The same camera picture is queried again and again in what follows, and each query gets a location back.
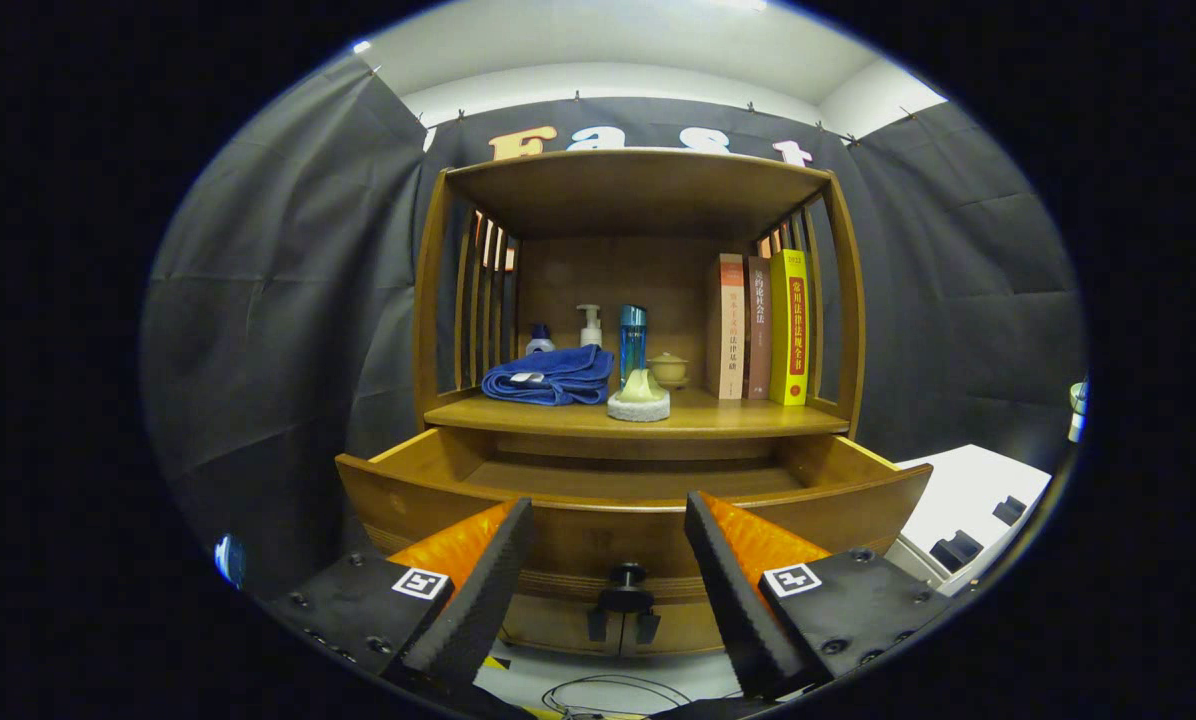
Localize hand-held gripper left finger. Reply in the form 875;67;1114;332
263;497;536;691

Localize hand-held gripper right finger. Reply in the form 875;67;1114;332
683;490;954;701

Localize wooden drawer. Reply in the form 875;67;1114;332
335;425;934;616

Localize green handled scrubbing brush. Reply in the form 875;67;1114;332
607;368;672;423

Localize wooden cabinet door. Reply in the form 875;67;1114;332
623;600;724;656
503;598;621;656

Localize wooden countertop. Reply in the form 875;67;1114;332
424;385;851;441

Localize wooden cabinet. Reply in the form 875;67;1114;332
413;148;867;661

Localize blue folded towel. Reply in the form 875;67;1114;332
480;344;616;407

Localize white table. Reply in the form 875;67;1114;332
888;444;1052;601

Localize beige orange book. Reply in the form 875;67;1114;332
706;253;747;401

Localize brown book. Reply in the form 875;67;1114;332
743;256;774;401

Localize blue glass bottle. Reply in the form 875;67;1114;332
618;304;648;386

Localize yellow book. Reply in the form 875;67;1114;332
768;249;811;407

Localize black backdrop cloth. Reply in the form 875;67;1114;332
141;55;1089;601

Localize black cable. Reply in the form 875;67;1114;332
543;675;694;716

